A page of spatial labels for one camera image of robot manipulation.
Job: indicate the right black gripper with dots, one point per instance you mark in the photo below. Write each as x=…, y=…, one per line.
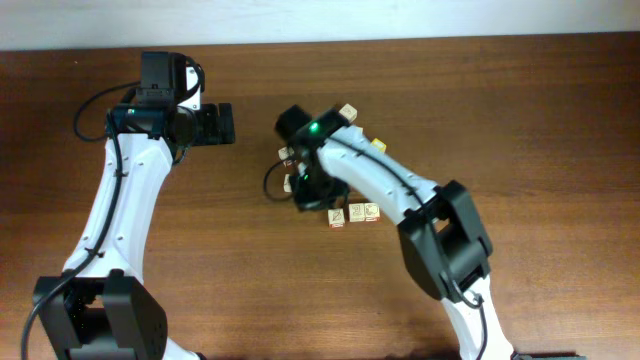
x=320, y=195

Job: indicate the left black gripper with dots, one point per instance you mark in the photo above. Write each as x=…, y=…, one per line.
x=212, y=133

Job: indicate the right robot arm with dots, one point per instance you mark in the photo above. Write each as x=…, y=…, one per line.
x=444, y=244

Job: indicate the wooden block lower left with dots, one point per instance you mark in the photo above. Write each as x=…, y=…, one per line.
x=287, y=187

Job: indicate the wooden block letter drawing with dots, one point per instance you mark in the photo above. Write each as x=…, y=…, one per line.
x=357, y=212

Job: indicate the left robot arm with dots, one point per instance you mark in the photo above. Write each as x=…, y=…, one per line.
x=98, y=307

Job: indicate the wooden block green letter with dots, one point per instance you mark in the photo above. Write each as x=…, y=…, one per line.
x=372, y=212

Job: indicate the wooden block leaf drawing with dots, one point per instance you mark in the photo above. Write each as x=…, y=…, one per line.
x=336, y=218

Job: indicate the yellow topped block right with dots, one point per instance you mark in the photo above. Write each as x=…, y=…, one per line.
x=379, y=145

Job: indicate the block with red letter side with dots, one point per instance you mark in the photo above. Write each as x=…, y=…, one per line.
x=349, y=112

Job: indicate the wooden block red edge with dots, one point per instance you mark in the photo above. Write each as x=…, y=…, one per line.
x=287, y=156

